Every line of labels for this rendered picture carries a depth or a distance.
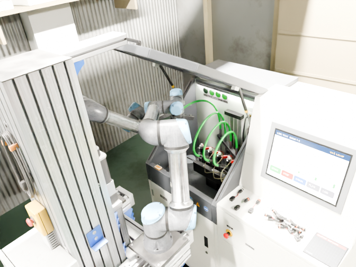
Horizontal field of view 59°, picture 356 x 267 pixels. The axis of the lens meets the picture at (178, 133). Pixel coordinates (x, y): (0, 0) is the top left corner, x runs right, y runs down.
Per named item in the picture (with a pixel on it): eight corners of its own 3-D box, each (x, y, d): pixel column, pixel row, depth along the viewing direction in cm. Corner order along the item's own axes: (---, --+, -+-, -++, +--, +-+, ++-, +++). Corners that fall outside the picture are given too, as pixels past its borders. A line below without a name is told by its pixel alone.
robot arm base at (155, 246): (158, 259, 152) (156, 246, 147) (137, 244, 161) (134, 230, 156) (178, 239, 161) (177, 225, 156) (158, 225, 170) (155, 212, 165)
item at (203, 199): (151, 180, 242) (148, 164, 234) (155, 178, 244) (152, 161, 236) (212, 222, 201) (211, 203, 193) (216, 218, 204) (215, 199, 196)
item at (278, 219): (260, 220, 175) (260, 213, 172) (271, 210, 180) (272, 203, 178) (299, 243, 160) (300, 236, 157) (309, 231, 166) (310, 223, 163)
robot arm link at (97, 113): (92, 100, 159) (154, 124, 196) (80, 95, 166) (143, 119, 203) (83, 121, 159) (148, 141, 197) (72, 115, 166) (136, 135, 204)
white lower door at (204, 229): (160, 240, 278) (149, 180, 243) (161, 239, 279) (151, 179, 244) (215, 287, 236) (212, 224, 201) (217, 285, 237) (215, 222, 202)
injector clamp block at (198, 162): (194, 177, 234) (193, 161, 227) (203, 171, 240) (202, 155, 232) (230, 198, 212) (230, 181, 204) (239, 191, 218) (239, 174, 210)
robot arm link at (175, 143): (168, 224, 159) (158, 118, 150) (197, 222, 159) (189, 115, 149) (166, 236, 148) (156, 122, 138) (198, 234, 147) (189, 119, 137)
